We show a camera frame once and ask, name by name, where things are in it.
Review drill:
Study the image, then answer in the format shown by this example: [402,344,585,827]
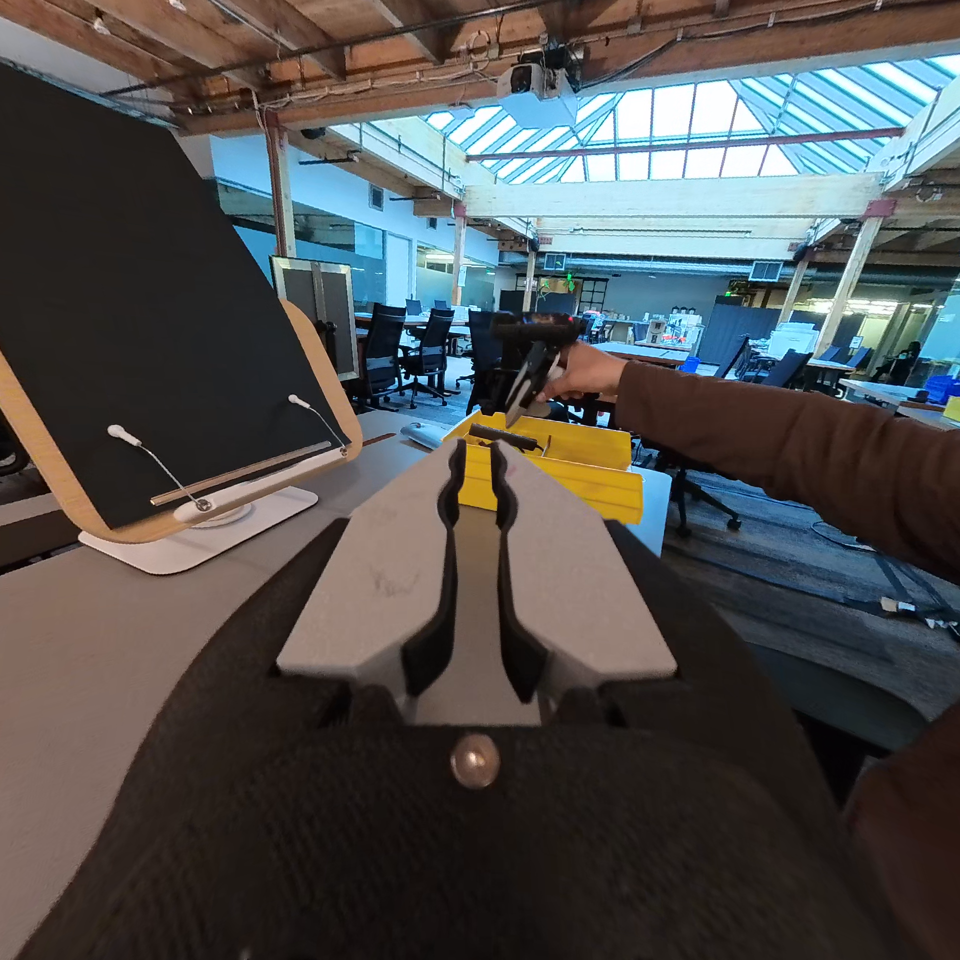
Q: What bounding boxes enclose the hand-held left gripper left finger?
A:
[276,439,460,697]

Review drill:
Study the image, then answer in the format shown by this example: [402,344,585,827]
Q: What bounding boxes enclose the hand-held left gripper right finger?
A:
[491,442,680,706]

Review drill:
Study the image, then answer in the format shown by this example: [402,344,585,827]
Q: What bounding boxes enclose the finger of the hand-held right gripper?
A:
[506,343,549,430]
[525,356,562,423]

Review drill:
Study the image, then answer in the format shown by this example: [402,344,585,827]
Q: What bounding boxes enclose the grey usb hub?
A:
[468,422,543,453]

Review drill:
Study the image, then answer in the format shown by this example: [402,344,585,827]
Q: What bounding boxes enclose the yellow plastic bin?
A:
[442,408,645,525]

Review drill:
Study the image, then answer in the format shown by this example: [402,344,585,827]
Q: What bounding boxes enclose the person's right forearm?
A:
[615,360,960,586]

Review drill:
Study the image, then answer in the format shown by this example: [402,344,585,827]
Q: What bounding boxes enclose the person's right hand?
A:
[543,341,633,404]

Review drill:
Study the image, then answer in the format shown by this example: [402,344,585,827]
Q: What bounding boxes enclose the group of black office chairs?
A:
[360,300,519,410]

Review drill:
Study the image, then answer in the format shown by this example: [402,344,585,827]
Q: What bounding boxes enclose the grey framed panel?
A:
[270,255,360,384]

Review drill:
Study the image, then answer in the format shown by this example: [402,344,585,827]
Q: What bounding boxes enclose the white ceiling projector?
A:
[496,45,580,130]

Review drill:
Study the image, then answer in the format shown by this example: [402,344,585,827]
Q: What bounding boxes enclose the office chair armrest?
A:
[742,641,935,755]

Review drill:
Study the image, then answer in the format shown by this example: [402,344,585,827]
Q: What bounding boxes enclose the wooden book stand black board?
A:
[0,63,363,577]

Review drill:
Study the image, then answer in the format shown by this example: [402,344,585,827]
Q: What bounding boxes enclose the person's torso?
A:
[843,720,960,960]

